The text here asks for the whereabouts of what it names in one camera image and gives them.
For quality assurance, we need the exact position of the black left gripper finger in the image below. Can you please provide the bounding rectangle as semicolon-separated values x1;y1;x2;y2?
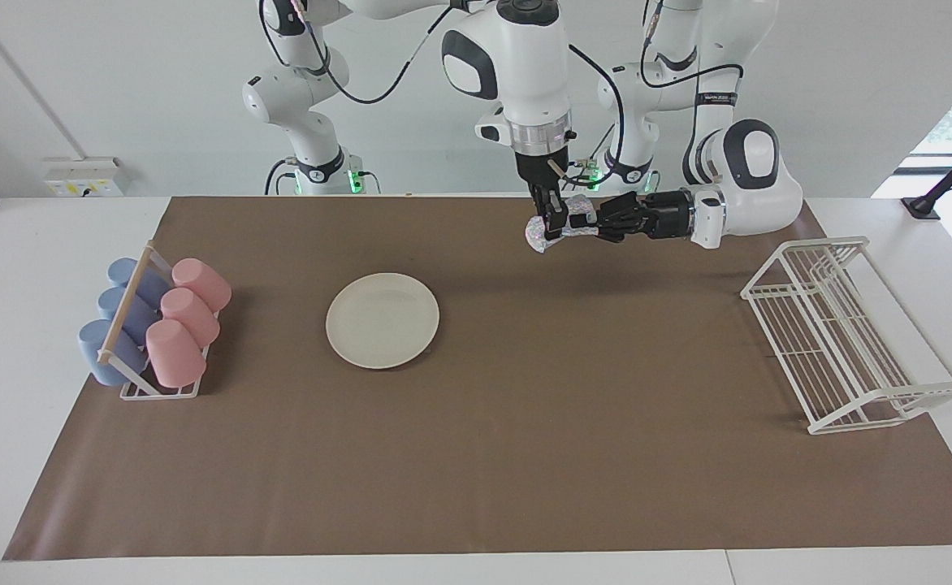
594;193;650;221
594;218;650;244

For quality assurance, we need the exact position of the clear plastic bag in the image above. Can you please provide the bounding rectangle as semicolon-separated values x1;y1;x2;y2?
525;195;600;255

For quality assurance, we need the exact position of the cream round plate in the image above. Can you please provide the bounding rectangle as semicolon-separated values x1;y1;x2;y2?
326;273;441;371

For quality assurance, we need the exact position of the brown table mat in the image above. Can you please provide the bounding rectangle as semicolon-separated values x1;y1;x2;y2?
2;195;952;562

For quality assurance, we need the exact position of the pink plastic cup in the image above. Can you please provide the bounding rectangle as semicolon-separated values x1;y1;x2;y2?
145;318;208;389
171;258;232;313
160;288;222;349

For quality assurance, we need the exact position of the blue plastic cup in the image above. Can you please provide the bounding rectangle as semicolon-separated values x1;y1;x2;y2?
97;286;161;343
106;258;171;309
77;318;149;388

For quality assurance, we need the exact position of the cup rack with wooden bar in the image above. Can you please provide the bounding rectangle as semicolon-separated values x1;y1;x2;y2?
97;240;222;401

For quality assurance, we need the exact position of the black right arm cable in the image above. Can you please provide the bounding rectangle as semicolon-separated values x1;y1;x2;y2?
258;0;625;190

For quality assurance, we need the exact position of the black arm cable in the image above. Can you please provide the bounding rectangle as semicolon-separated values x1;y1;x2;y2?
258;0;625;190
639;0;746;186

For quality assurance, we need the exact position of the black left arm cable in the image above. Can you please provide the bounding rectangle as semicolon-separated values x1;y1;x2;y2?
639;0;746;186

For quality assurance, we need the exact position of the white wire dish rack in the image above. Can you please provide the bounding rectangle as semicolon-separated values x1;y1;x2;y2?
740;236;952;436

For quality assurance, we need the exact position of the black base power cable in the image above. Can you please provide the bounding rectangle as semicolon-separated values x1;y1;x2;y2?
264;158;299;197

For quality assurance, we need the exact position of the white wall outlet box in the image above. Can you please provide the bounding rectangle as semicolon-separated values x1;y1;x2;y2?
42;156;130;198

